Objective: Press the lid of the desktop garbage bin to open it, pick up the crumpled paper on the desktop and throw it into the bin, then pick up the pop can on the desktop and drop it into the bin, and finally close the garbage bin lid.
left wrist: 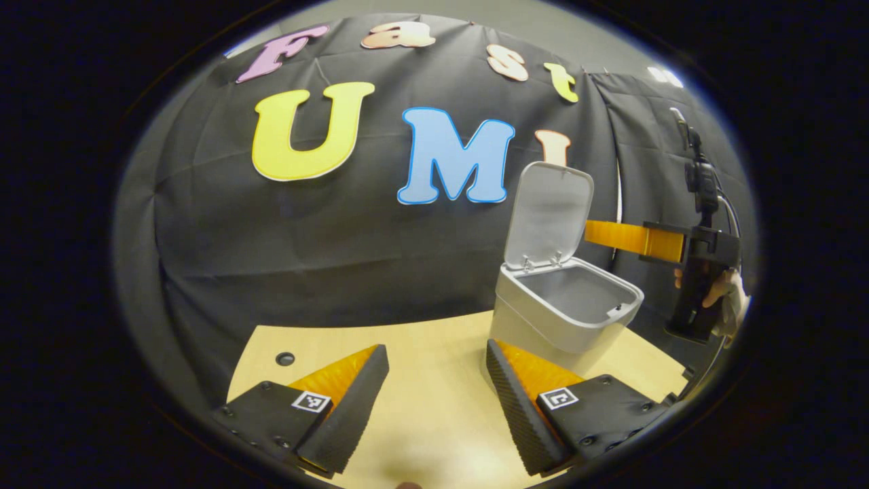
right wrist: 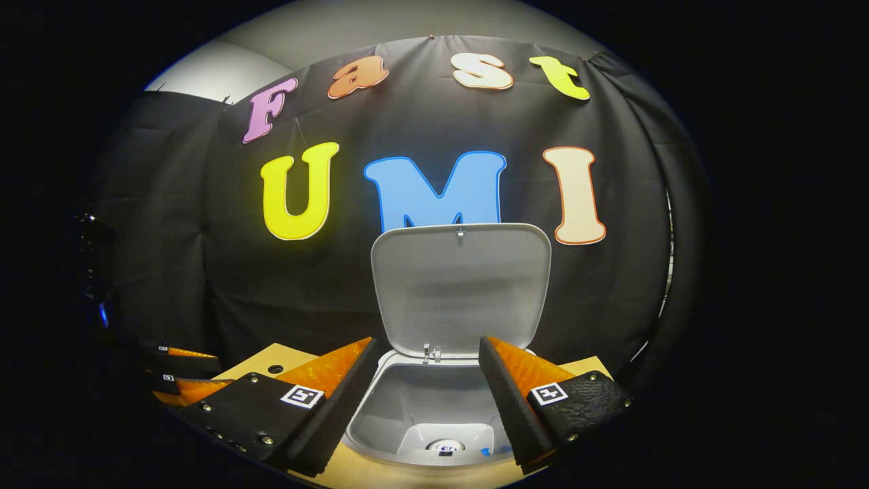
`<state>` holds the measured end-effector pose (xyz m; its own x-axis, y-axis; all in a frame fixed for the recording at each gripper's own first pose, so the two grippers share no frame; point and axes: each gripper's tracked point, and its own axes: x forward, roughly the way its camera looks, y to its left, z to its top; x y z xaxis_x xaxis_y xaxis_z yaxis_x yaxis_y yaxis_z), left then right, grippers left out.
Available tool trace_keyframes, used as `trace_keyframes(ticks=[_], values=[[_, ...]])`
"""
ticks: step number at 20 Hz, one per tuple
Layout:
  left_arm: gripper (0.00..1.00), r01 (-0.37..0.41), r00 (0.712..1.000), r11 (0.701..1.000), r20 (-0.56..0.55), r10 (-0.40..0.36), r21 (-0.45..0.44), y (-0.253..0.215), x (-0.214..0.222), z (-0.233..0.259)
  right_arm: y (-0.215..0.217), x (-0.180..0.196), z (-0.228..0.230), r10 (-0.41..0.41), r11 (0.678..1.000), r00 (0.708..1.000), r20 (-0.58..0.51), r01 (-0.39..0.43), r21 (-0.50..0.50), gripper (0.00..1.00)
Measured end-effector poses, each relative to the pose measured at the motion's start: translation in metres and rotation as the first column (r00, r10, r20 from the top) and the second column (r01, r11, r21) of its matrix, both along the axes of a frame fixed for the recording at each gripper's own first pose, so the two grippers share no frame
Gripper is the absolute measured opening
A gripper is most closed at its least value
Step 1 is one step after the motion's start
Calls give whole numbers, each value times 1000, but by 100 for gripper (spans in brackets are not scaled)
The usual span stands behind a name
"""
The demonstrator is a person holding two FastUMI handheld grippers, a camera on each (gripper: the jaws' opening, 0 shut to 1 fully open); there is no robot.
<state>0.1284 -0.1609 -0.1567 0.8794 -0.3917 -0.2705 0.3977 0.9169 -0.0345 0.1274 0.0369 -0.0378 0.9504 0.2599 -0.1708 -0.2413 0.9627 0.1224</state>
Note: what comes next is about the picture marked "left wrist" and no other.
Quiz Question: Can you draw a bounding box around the ceiling light panel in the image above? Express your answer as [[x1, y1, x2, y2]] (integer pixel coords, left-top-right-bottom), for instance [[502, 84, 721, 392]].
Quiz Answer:
[[648, 66, 684, 90]]

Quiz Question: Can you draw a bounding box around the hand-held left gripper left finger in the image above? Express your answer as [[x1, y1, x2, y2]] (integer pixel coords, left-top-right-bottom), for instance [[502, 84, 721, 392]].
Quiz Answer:
[[212, 344, 391, 479]]

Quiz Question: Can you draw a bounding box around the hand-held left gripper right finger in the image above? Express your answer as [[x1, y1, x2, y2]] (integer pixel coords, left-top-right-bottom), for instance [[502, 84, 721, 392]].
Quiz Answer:
[[485, 340, 673, 478]]

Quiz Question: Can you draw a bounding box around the white desktop garbage bin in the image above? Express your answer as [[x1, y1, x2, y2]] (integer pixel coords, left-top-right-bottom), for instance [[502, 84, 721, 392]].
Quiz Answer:
[[489, 161, 646, 381]]

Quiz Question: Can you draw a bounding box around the light wooden desktop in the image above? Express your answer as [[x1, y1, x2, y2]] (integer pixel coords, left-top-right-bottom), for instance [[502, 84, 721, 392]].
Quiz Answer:
[[226, 309, 688, 489]]

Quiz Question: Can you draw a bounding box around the black backdrop cloth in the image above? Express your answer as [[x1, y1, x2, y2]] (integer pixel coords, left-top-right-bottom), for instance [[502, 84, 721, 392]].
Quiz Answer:
[[112, 14, 758, 408]]

